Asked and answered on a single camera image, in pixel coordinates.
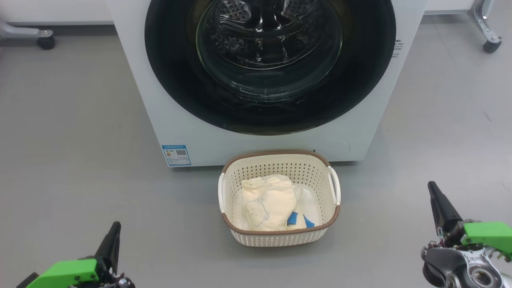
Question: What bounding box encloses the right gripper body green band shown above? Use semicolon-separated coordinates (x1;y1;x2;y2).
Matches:
421;221;512;288

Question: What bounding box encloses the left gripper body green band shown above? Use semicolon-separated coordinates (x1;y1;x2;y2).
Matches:
17;256;134;288

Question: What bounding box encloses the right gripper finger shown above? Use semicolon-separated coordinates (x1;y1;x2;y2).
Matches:
427;181;463;236

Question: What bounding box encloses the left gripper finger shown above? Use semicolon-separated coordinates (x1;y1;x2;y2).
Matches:
95;221;122;274

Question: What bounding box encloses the round dark glass washer door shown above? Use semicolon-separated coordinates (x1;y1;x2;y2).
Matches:
145;0;396;136

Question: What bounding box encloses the cream garment with bear print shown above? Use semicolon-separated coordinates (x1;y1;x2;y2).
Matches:
240;174;302;232

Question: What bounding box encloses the white front-load washing machine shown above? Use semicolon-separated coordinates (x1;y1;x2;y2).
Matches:
106;0;428;168

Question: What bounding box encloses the blue energy label sticker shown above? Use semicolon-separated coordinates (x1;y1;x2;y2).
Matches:
161;145;192;166

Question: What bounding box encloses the cream perforated laundry basket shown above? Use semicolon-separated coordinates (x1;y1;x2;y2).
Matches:
218;150;342;247

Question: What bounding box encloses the white partition board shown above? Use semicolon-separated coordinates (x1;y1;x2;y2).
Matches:
0;0;476;26

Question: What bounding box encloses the metal frame leg with caster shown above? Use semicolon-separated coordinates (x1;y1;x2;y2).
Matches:
468;0;502;54
0;21;56;50

